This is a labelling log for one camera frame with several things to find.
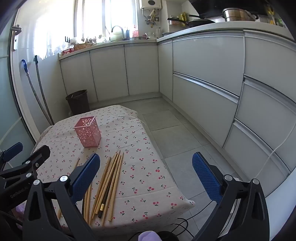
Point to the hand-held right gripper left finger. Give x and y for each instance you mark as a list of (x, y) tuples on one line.
[(85, 178)]

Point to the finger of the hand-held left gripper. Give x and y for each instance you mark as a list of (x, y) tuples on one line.
[(41, 153), (13, 149)]

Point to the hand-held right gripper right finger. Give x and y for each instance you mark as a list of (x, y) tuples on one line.
[(205, 178)]

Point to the pile of wooden chopsticks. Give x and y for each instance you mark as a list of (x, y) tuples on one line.
[(113, 176)]

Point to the black chopstick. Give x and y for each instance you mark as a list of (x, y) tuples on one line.
[(101, 209)]

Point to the pink perforated utensil holder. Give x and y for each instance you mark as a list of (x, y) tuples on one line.
[(89, 136)]

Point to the pink cloth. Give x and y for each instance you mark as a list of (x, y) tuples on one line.
[(20, 207)]

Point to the dark brown trash can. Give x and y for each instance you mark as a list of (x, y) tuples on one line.
[(78, 104)]

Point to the cherry print tablecloth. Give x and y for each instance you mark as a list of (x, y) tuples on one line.
[(138, 139)]

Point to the lavender clothing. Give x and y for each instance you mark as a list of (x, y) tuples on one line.
[(149, 236)]

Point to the white kitchen cabinet with doors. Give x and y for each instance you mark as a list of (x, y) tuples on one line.
[(108, 74)]

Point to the red plastic basket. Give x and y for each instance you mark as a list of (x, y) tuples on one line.
[(68, 51)]

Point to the wicker basket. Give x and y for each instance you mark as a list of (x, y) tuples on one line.
[(81, 46)]

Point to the white kitchen cabinet with drawers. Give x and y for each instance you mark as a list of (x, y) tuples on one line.
[(203, 58)]

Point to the row of small ornaments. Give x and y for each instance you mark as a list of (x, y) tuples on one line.
[(89, 40)]

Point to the white kettle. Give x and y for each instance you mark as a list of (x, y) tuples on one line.
[(113, 36)]

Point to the chrome kitchen faucet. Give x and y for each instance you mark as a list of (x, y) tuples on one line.
[(120, 29)]

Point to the dark bottle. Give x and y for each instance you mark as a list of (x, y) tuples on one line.
[(127, 32)]

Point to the steel bowl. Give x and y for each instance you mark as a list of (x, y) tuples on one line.
[(138, 38)]

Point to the red bottle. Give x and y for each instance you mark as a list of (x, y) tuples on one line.
[(134, 32)]

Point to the glass cup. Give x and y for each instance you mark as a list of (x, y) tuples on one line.
[(158, 32)]

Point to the black frying pan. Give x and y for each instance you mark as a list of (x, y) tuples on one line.
[(201, 22), (178, 22)]

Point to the window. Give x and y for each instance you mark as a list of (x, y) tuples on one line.
[(115, 14)]

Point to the yellow cloth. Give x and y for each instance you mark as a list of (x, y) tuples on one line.
[(183, 16)]

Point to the stainless steel pot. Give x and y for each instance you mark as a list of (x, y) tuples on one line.
[(235, 15)]

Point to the water heater pipes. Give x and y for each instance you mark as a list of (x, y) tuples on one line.
[(150, 18)]

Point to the green container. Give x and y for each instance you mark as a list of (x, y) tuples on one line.
[(279, 22)]

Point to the white water heater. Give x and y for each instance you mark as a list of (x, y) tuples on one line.
[(150, 4)]

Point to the black wall hooks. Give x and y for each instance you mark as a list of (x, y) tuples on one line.
[(67, 39)]

